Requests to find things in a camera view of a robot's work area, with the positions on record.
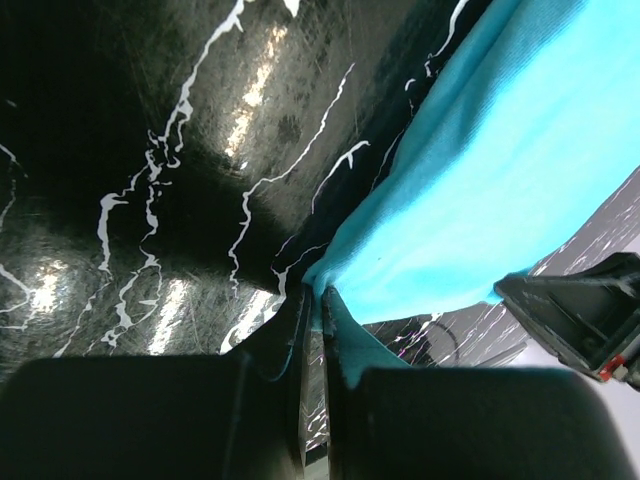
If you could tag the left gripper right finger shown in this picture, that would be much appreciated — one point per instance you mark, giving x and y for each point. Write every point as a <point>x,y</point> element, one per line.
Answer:
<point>390,420</point>

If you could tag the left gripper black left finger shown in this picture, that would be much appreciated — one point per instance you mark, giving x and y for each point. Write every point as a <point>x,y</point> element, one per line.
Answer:
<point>232,416</point>

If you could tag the light blue t shirt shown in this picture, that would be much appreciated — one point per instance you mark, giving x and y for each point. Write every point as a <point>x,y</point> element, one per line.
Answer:
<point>531,125</point>

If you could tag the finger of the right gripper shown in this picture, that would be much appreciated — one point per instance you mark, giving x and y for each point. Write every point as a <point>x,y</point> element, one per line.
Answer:
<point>588,320</point>

